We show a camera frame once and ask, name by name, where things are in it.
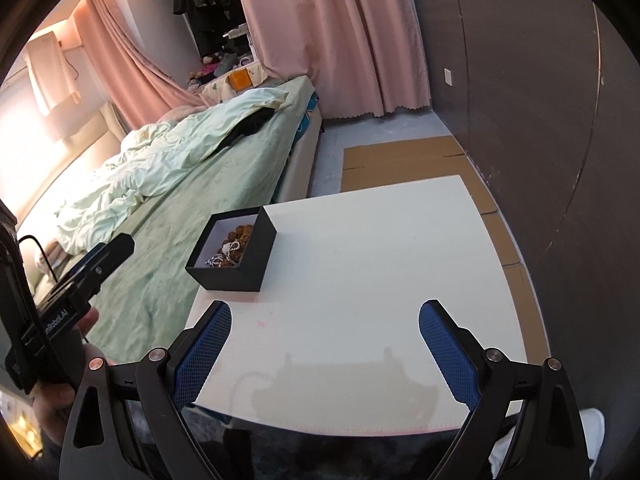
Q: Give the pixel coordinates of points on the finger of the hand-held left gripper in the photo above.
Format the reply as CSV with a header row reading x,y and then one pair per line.
x,y
105,260

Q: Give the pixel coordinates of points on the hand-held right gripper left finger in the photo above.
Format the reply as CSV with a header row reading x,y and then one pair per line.
x,y
205,350

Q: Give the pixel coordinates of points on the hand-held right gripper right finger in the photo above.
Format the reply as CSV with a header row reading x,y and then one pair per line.
x,y
445,355

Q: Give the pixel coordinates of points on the black jewelry box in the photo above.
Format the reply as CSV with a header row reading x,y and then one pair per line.
x,y
250,265

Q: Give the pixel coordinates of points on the person's left hand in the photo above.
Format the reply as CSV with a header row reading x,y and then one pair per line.
x,y
50,410

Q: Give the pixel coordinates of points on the bed with green sheet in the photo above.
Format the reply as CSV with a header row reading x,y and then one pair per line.
x,y
165,240

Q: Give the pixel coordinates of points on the light green duvet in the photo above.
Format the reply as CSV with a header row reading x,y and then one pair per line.
x,y
175,155

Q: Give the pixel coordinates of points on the black cloth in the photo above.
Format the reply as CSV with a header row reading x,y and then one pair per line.
x,y
247,127

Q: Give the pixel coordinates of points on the flattened brown cardboard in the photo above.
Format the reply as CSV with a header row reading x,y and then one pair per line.
x,y
400,165

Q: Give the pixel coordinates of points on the pink curtain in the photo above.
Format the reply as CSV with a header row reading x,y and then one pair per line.
x,y
340,35
130,60

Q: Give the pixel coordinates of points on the pile of stuffed toys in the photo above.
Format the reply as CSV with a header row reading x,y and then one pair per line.
x,y
215,67

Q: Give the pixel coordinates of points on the orange box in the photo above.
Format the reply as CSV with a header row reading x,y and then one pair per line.
x,y
239,80

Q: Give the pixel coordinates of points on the cream patterned pillow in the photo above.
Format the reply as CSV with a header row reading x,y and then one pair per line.
x,y
260,77

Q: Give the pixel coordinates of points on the blue patterned cloth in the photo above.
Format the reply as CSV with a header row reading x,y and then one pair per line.
x,y
309,112

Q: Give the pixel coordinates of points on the hanging dark clothes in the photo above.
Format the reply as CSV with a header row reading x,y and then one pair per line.
x,y
205,0

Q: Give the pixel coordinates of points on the white wall socket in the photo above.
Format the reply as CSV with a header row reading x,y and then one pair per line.
x,y
449,76

